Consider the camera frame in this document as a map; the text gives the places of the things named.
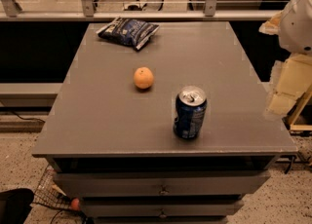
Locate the small orange ball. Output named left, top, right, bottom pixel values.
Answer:
left=70, top=198, right=80, bottom=211

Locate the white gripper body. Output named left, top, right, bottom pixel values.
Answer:
left=275, top=54, right=312, bottom=99

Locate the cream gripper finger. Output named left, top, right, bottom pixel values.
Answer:
left=266, top=93, right=296, bottom=115

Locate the blue chip bag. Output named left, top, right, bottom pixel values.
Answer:
left=97, top=18, right=159, bottom=51

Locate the wire basket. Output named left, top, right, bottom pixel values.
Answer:
left=32, top=167, right=82, bottom=214

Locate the grey drawer cabinet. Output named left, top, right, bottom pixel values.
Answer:
left=33, top=22, right=296, bottom=224

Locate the orange fruit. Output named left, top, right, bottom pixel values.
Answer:
left=134, top=67, right=154, bottom=90

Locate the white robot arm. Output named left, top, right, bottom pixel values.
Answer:
left=259, top=0, right=312, bottom=116

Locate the black chair seat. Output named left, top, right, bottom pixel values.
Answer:
left=0, top=188, right=34, bottom=224

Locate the blue soda can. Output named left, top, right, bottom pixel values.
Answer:
left=174, top=86, right=208, bottom=139

